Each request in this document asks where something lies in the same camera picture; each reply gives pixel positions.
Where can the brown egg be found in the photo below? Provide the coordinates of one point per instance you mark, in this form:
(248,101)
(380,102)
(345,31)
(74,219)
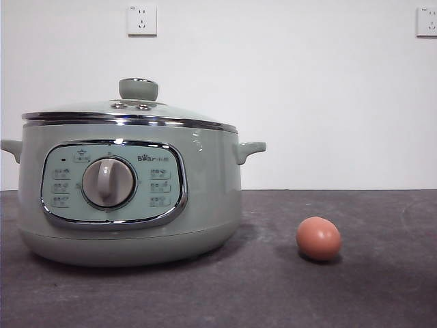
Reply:
(318,239)

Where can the glass lid with green knob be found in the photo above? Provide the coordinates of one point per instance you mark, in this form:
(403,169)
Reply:
(85,110)

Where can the pale green electric cooking pot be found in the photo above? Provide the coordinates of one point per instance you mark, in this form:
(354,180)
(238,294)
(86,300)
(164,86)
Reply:
(205,191)

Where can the white wall socket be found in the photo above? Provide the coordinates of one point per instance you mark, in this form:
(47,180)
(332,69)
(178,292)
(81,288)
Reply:
(142,20)
(427,22)

